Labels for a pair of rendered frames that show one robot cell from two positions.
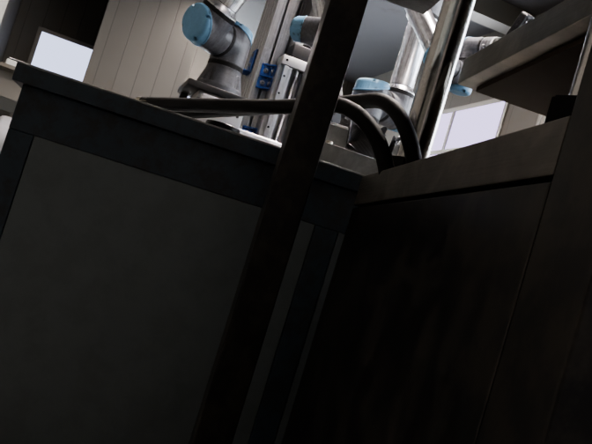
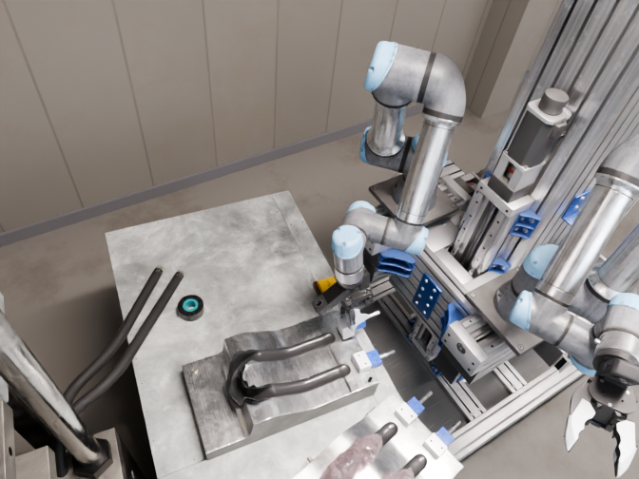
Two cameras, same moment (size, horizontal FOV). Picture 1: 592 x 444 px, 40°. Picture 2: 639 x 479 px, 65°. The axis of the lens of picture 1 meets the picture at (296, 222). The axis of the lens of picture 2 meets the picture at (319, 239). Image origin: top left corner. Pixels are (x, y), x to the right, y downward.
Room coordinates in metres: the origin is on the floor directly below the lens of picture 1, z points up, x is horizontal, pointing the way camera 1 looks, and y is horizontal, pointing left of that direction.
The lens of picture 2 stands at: (1.88, -0.69, 2.20)
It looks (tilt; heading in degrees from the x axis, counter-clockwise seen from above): 49 degrees down; 69
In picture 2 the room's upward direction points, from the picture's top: 8 degrees clockwise
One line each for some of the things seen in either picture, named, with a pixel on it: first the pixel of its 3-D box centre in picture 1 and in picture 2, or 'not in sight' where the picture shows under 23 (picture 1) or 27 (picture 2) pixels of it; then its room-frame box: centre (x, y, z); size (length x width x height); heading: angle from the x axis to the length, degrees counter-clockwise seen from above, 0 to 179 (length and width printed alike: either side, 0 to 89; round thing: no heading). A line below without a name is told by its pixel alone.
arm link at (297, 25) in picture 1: (313, 32); (363, 224); (2.31, 0.11, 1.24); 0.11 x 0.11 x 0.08; 57
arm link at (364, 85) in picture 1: (369, 98); (547, 273); (2.75, -0.12, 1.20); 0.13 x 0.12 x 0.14; 132
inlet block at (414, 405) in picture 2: not in sight; (416, 406); (2.41, -0.26, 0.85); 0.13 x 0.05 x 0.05; 25
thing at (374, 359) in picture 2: not in sight; (375, 358); (2.33, -0.11, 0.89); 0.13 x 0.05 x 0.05; 8
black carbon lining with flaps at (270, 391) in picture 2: (358, 147); (287, 368); (2.07, -0.09, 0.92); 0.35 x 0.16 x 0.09; 8
